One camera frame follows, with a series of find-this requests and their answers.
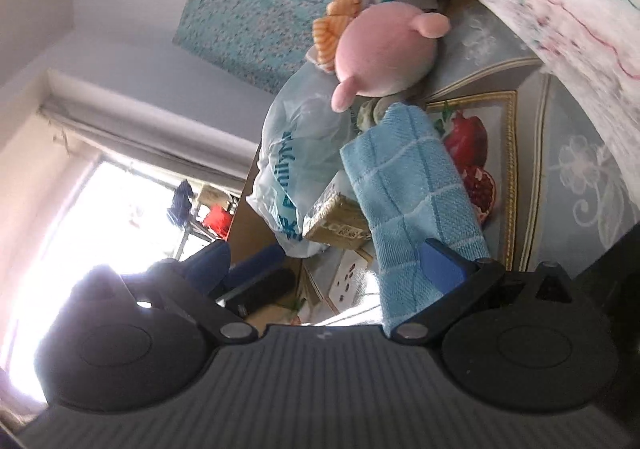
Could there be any pink plush toy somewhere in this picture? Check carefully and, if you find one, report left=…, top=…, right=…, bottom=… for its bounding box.
left=331, top=1, right=452, bottom=113

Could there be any gold tissue pack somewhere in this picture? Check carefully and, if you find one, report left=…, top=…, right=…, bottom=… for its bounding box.
left=301, top=191, right=373, bottom=251

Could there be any beige window curtain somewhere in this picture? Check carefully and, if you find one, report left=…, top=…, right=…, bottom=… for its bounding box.
left=40, top=69, right=261, bottom=200

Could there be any white power strip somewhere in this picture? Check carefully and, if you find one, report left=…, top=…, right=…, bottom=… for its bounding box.
left=327, top=249, right=373, bottom=305

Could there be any teal floral wall cloth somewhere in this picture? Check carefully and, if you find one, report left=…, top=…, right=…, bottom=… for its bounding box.
left=172, top=0, right=368, bottom=94

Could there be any orange striped towel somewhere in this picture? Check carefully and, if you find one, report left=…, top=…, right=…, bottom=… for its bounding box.
left=312, top=0, right=371, bottom=74

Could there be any white plastic shopping bag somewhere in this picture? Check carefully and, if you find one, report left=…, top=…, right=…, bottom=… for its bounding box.
left=246, top=61, right=358, bottom=259

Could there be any red bag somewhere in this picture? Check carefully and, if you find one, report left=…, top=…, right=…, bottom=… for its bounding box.
left=202, top=204, right=236, bottom=242

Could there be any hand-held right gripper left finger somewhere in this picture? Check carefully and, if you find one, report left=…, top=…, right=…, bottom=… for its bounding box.
left=70, top=239, right=258, bottom=346

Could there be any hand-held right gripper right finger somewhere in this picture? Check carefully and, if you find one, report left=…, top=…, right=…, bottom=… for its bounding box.
left=391, top=238, right=583, bottom=345

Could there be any blue checked towel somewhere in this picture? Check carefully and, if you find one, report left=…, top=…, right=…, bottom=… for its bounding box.
left=340, top=103, right=493, bottom=337

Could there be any white knitted blanket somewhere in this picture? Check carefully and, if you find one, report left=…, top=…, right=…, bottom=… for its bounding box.
left=417, top=0, right=640, bottom=230

